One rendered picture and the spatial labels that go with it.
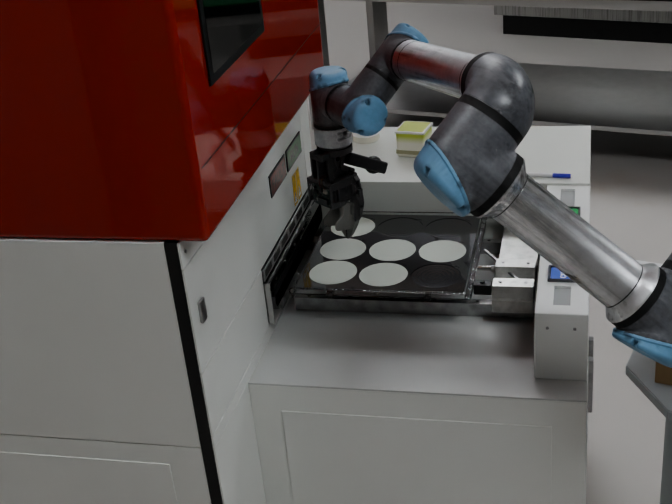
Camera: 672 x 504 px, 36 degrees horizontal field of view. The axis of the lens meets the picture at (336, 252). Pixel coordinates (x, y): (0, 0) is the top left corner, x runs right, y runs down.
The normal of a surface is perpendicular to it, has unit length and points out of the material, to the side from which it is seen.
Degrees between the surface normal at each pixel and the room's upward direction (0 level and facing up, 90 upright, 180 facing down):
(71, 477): 90
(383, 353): 0
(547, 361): 90
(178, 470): 90
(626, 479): 0
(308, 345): 0
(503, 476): 90
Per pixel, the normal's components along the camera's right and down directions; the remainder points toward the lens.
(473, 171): 0.12, 0.23
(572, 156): -0.09, -0.88
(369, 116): 0.49, 0.37
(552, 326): -0.22, 0.47
